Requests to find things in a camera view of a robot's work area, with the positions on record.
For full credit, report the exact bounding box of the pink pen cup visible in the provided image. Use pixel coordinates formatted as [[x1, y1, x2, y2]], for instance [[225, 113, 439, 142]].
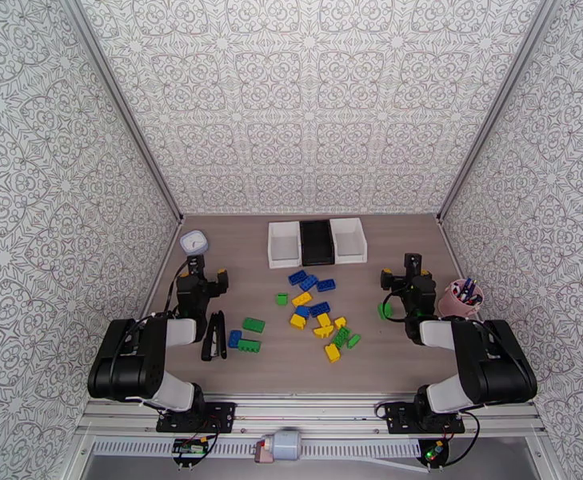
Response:
[[437, 278, 485, 321]]

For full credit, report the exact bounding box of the black stapler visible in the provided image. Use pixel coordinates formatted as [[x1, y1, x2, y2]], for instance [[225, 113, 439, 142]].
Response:
[[200, 310, 228, 362]]

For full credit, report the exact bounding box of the small white blue-rimmed container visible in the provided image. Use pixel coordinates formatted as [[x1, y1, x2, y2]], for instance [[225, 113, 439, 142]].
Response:
[[179, 230, 210, 257]]

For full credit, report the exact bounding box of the white plastic bin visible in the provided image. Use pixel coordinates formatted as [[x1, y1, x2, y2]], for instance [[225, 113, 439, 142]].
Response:
[[267, 221, 303, 270], [329, 217, 369, 264]]

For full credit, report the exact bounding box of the black plastic bin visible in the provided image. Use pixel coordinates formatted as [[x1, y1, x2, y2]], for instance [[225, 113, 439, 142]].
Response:
[[298, 219, 336, 268]]

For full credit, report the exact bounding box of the small circuit board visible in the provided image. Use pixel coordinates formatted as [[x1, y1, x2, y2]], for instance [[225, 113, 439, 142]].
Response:
[[172, 436, 210, 458], [418, 439, 450, 465]]

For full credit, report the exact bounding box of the white and pink device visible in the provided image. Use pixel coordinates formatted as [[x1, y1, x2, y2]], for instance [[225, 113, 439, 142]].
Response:
[[254, 430, 302, 465]]

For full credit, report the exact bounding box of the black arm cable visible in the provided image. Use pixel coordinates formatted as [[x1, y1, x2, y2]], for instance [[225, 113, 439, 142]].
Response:
[[163, 258, 192, 320]]

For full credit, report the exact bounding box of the aluminium side rail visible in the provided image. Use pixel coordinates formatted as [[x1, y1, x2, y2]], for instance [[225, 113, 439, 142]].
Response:
[[141, 221, 185, 320], [437, 218, 467, 285]]

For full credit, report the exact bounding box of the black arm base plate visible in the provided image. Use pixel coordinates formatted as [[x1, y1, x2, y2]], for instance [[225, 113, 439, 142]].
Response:
[[157, 402, 238, 434], [386, 402, 467, 436]]

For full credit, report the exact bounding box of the aluminium frame rail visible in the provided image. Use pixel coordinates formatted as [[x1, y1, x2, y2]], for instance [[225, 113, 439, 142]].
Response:
[[78, 392, 546, 441]]

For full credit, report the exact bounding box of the white slotted cable duct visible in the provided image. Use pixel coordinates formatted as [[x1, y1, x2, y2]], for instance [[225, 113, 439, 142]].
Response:
[[92, 439, 425, 461]]

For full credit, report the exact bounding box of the aluminium corner post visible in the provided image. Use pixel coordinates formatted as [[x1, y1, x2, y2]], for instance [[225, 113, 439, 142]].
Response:
[[436, 0, 561, 225], [60, 0, 185, 224]]

